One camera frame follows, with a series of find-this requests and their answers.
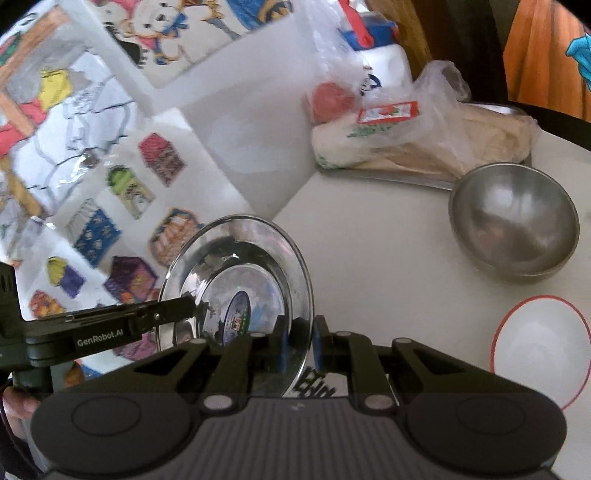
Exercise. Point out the teddy bear girl drawing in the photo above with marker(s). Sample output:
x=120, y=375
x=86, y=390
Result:
x=166, y=38

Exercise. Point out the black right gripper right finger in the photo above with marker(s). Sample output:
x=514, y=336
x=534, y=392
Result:
x=381, y=378

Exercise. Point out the shiny steel plate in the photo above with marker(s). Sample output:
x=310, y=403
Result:
x=244, y=274

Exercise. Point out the left hand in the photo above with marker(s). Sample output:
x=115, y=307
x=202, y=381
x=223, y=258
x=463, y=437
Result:
x=19, y=407

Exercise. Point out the white packaged food roll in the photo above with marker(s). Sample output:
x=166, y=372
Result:
x=351, y=140

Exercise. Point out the steel tray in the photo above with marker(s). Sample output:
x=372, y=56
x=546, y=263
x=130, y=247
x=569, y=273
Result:
x=415, y=177

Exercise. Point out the coloured room drawing sheet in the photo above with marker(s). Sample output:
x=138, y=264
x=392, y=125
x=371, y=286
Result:
x=62, y=112

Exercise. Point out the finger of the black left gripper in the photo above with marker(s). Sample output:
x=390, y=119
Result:
x=130, y=321

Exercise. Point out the coloured houses drawing sheet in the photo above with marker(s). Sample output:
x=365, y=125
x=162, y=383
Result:
x=115, y=236

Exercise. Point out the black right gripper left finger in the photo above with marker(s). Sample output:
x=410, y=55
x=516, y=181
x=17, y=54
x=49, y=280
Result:
x=219, y=379

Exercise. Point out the steel bowl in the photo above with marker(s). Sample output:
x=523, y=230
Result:
x=514, y=221

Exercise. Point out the white bowl red rim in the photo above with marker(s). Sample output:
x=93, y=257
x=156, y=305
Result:
x=543, y=343

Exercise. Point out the white bottle blue cap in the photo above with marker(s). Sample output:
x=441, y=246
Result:
x=374, y=40

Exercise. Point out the orange dress blue glove painting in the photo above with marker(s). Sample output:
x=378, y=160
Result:
x=547, y=59

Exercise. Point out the red tomato in bag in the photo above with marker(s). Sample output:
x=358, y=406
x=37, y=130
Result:
x=328, y=101

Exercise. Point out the plastic bag of flatbread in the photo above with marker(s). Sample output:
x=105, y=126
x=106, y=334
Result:
x=450, y=136

